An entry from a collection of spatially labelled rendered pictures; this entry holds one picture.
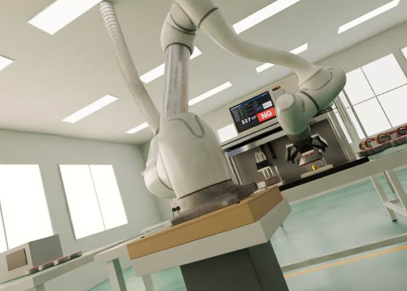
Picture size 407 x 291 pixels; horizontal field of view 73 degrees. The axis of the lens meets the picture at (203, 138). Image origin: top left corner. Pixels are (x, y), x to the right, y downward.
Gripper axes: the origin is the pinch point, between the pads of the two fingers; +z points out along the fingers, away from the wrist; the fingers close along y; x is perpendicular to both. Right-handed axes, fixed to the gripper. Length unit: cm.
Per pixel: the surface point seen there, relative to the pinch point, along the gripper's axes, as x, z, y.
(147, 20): -297, 22, 114
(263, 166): -14.1, 14.8, 23.1
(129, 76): -176, 16, 129
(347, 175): 15.4, -3.3, -10.5
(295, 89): -48.4, 4.6, -8.9
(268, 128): -33.6, 9.9, 13.2
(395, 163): 16.5, -2.8, -27.3
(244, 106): -51, 3, 22
